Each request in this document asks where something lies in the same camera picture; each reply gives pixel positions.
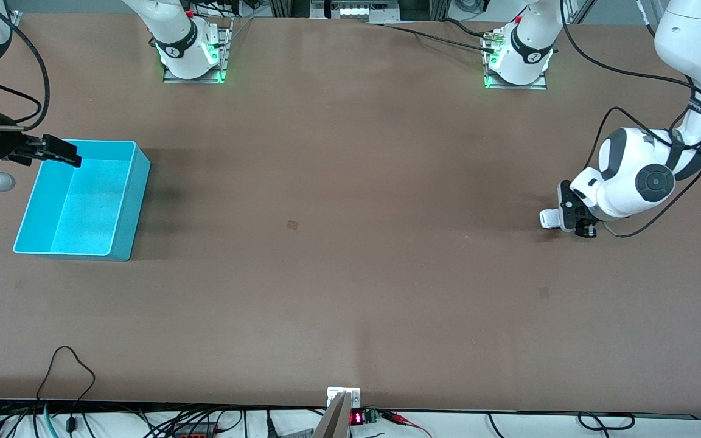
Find teal plastic bin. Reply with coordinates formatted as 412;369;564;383
13;139;151;262

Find red clip lead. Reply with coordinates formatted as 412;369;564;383
380;411;433;438

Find silver rack with lights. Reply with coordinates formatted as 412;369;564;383
310;0;401;24

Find grey aluminium bar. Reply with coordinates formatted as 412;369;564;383
312;391;352;438

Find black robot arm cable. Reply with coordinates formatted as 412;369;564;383
559;0;701;239
0;0;52;131

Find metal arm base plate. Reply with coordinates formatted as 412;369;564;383
163;17;233;84
483;36;548;91

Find short black table cable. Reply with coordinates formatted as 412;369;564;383
441;18;490;40

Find thick black table cable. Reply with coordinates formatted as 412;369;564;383
366;21;498;54

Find black coiled floor cable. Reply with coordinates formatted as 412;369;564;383
486;412;637;435

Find teal cable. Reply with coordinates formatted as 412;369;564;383
42;403;60;438

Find thin black looped cable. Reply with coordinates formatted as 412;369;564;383
36;346;97;434

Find white mount bracket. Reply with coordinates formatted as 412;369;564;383
327;387;361;408

